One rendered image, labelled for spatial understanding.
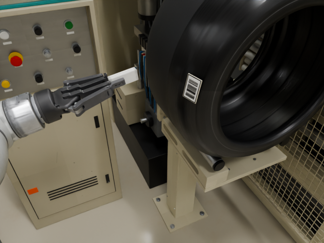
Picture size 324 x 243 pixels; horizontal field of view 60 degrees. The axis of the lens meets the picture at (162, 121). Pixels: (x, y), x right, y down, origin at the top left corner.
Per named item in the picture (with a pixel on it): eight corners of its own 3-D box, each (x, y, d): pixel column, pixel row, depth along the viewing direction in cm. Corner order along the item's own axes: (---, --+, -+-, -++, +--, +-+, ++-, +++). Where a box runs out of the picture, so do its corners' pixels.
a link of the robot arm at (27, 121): (2, 92, 62) (29, 82, 63) (21, 122, 68) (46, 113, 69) (3, 115, 55) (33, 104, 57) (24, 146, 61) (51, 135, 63)
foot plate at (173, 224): (152, 198, 188) (152, 196, 186) (187, 185, 197) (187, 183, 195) (169, 233, 169) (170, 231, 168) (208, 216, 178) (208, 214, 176)
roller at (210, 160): (178, 107, 117) (170, 114, 118) (172, 101, 114) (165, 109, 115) (227, 164, 93) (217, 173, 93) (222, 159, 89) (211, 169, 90)
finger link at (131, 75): (108, 77, 66) (108, 79, 65) (135, 67, 67) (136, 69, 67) (111, 88, 68) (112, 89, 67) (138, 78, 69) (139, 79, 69)
